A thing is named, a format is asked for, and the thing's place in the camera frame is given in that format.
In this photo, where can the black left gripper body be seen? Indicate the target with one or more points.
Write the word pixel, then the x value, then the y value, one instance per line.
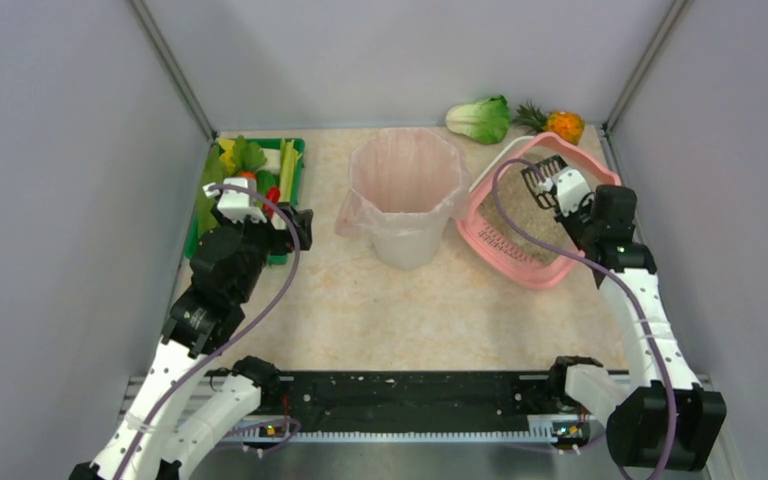
pixel 289 227

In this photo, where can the black litter scoop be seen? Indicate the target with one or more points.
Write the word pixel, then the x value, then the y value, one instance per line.
pixel 538 177

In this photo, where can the white trash bin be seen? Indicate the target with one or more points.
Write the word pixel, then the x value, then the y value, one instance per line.
pixel 409 248

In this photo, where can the pink plastic bin liner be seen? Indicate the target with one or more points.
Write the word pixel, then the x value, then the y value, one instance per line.
pixel 401 180

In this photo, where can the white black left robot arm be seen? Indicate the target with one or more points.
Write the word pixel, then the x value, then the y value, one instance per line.
pixel 204 322

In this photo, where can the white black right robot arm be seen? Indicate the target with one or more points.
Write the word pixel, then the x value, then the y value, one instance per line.
pixel 664 419

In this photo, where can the pink white litter box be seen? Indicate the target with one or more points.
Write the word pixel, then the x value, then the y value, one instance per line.
pixel 499 251

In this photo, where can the beige cat litter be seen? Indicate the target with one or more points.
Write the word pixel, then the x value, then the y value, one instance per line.
pixel 527 214

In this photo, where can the red toy chili pepper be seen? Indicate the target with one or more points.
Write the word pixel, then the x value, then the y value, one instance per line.
pixel 273 196

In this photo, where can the orange toy pineapple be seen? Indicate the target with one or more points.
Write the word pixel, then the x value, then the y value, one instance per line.
pixel 567 125

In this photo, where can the green plastic tray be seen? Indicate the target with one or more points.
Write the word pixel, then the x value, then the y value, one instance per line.
pixel 271 162

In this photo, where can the yellow toy corn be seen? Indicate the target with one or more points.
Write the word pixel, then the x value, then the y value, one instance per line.
pixel 226 157

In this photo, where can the white green toy celery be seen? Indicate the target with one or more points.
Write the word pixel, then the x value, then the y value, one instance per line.
pixel 289 158

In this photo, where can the toy napa cabbage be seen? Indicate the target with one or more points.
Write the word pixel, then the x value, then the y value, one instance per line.
pixel 485 121

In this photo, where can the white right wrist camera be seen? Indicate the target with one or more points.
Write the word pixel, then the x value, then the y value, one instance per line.
pixel 565 192

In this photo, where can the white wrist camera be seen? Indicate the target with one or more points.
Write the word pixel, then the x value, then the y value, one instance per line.
pixel 565 192
pixel 233 205

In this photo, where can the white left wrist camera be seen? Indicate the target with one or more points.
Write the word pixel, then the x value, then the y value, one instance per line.
pixel 233 205

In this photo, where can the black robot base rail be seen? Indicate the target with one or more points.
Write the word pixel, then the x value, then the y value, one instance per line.
pixel 425 406

